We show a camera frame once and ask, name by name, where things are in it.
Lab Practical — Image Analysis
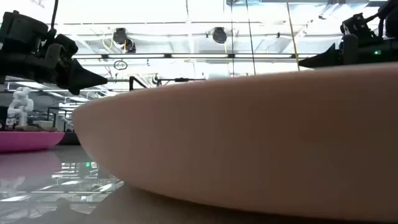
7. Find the yellow hanging cable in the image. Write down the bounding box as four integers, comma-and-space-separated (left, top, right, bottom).
285, 0, 301, 72

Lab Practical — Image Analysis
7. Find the beige round plate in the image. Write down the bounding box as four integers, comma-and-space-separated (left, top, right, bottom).
72, 62, 398, 223

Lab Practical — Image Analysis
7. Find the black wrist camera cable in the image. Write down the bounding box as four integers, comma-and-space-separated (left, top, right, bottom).
50, 0, 60, 32

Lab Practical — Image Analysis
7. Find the black background table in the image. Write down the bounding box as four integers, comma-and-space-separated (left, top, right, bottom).
46, 106, 75, 133

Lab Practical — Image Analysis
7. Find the black ceiling cable reel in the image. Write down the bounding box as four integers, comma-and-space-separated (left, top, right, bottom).
112, 27, 137, 54
211, 26, 228, 45

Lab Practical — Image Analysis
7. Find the black hanging cable ring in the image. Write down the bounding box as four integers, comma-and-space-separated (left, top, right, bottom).
113, 59, 129, 71

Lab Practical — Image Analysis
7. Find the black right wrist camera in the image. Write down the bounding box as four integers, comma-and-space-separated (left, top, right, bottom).
340, 12, 384, 40

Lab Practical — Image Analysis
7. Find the white humanoid robot figure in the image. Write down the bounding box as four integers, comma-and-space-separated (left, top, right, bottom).
5, 86, 35, 130

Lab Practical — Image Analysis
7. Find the pink round plate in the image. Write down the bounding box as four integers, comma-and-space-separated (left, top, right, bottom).
0, 130, 66, 154

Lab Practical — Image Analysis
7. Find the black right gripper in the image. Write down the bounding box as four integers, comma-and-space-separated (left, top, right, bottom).
297, 33, 398, 69

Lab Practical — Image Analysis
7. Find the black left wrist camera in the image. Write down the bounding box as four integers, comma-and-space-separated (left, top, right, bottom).
0, 10, 50, 55

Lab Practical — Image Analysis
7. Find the black metal table frame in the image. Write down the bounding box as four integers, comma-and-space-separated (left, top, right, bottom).
128, 75, 149, 92

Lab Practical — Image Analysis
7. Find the long ceiling light strip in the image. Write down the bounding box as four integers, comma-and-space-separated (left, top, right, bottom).
72, 53, 318, 60

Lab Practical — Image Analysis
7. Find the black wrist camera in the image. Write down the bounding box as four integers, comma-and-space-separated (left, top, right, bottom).
340, 12, 384, 40
0, 10, 50, 55

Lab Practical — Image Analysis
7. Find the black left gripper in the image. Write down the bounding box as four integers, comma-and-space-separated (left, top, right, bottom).
0, 33, 109, 96

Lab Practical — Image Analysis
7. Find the white glossy table sheet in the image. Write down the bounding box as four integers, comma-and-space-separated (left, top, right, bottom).
0, 145, 398, 224

